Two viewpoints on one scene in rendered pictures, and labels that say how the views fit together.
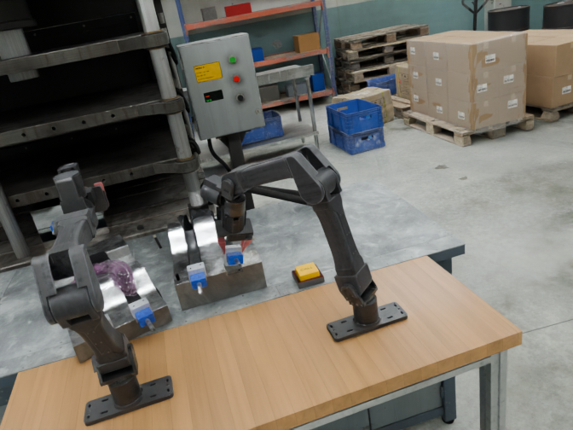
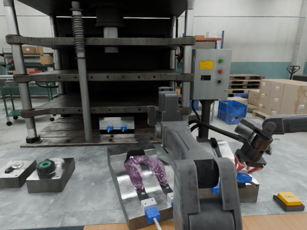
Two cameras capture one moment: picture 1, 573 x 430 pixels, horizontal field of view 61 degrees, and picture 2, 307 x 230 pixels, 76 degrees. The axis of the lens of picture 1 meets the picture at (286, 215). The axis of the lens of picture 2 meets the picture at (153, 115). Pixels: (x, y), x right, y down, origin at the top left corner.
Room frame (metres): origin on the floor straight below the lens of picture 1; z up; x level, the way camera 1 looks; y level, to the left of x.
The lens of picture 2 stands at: (0.52, 0.47, 1.39)
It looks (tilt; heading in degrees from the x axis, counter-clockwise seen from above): 16 degrees down; 6
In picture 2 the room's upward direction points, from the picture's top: straight up
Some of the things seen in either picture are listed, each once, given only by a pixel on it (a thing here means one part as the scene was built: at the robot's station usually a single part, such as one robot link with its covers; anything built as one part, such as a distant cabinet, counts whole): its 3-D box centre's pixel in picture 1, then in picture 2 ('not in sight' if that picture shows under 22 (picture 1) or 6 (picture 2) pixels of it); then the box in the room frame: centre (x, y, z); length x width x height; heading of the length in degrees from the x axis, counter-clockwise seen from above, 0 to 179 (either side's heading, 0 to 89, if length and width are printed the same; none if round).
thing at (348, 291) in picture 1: (359, 287); not in sight; (1.02, -0.14, 0.90); 0.09 x 0.06 x 0.06; 142
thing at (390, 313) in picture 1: (365, 310); not in sight; (1.02, -0.15, 0.84); 0.20 x 0.07 x 0.08; 102
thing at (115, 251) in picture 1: (102, 288); (142, 174); (1.35, 0.61, 0.86); 0.50 x 0.26 x 0.11; 27
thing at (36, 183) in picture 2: not in sight; (53, 174); (1.33, 1.06, 0.84); 0.20 x 0.15 x 0.07; 10
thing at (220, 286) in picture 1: (211, 244); (208, 160); (1.49, 0.27, 0.87); 0.50 x 0.26 x 0.14; 10
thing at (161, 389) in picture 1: (124, 388); not in sight; (0.89, 0.43, 0.84); 0.20 x 0.07 x 0.08; 102
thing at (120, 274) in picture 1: (101, 276); (143, 166); (1.35, 0.60, 0.90); 0.26 x 0.18 x 0.08; 27
